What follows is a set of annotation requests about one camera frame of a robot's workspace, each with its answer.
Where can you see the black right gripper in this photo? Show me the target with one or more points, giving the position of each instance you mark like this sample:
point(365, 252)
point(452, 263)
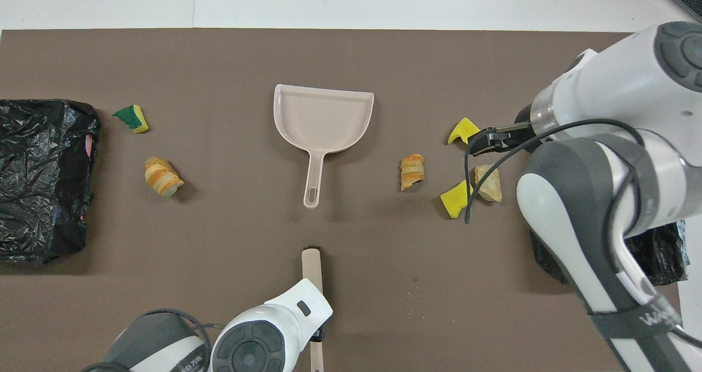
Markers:
point(524, 139)

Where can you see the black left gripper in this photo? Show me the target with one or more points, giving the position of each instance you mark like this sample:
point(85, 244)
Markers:
point(321, 333)

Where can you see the beige hand brush black bristles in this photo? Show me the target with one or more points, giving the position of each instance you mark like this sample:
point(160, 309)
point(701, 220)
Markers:
point(311, 265)

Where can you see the beige plastic dustpan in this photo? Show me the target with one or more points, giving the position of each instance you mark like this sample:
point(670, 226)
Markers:
point(323, 119)

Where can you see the striped croissant toy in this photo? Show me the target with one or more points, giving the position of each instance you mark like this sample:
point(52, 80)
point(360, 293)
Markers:
point(411, 172)
point(163, 182)

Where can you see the green and yellow sponge piece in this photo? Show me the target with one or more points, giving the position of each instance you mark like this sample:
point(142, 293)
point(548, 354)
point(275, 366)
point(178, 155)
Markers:
point(131, 117)

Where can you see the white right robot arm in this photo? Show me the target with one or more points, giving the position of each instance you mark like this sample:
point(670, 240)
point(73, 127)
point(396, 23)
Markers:
point(603, 81)

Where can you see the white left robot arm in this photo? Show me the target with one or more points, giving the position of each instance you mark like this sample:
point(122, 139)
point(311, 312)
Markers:
point(263, 339)

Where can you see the deep black bagged bin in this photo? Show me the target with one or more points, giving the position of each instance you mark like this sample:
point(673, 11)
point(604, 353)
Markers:
point(658, 251)

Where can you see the flat black bagged bin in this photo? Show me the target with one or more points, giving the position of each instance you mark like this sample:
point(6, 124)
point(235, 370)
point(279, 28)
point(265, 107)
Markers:
point(49, 136)

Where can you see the beige bread chunk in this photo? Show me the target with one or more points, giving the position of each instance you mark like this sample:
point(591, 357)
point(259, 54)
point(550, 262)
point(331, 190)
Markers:
point(490, 188)

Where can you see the brown table mat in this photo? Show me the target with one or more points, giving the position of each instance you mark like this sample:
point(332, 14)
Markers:
point(219, 59)

